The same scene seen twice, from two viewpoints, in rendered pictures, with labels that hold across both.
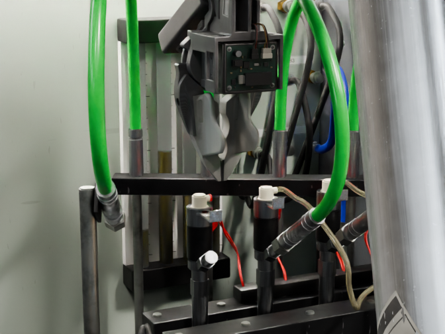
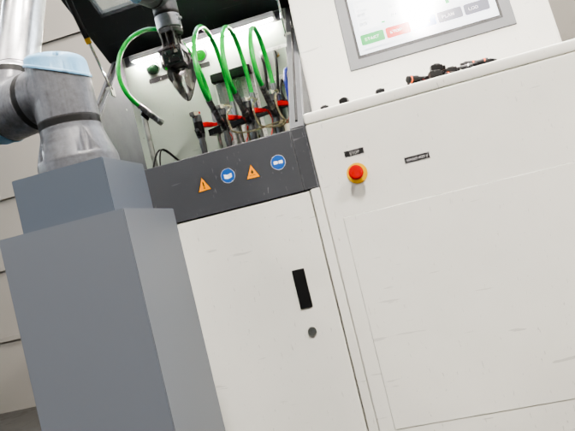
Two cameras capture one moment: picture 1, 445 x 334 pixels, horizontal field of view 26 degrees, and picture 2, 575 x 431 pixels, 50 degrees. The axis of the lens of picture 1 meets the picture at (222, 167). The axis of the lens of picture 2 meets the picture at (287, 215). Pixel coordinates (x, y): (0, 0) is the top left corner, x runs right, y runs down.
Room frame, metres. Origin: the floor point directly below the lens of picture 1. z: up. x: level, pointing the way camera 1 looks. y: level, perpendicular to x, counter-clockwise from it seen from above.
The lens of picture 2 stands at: (-0.42, -1.23, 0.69)
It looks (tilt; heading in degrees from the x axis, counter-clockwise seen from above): 2 degrees up; 36
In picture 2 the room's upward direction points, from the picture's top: 14 degrees counter-clockwise
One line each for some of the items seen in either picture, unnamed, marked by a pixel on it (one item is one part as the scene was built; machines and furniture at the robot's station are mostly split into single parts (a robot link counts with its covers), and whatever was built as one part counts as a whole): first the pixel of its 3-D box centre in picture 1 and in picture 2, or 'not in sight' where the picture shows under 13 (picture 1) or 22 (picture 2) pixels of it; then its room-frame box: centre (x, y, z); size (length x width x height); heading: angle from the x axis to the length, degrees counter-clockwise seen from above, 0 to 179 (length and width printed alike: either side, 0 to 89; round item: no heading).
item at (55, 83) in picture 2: not in sight; (58, 89); (0.32, -0.25, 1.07); 0.13 x 0.12 x 0.14; 100
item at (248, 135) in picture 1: (242, 137); (187, 83); (0.94, -0.02, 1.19); 0.06 x 0.03 x 0.09; 24
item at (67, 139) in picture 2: not in sight; (74, 146); (0.32, -0.25, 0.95); 0.15 x 0.15 x 0.10
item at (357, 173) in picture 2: not in sight; (356, 173); (0.93, -0.50, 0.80); 0.05 x 0.04 x 0.05; 115
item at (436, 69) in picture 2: not in sight; (449, 70); (1.17, -0.71, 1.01); 0.23 x 0.11 x 0.06; 115
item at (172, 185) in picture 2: not in sight; (186, 190); (0.78, -0.07, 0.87); 0.62 x 0.04 x 0.16; 115
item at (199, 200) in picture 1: (200, 207); not in sight; (0.99, 0.02, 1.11); 0.02 x 0.02 x 0.03
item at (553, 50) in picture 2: not in sight; (439, 90); (1.15, -0.67, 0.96); 0.70 x 0.22 x 0.03; 115
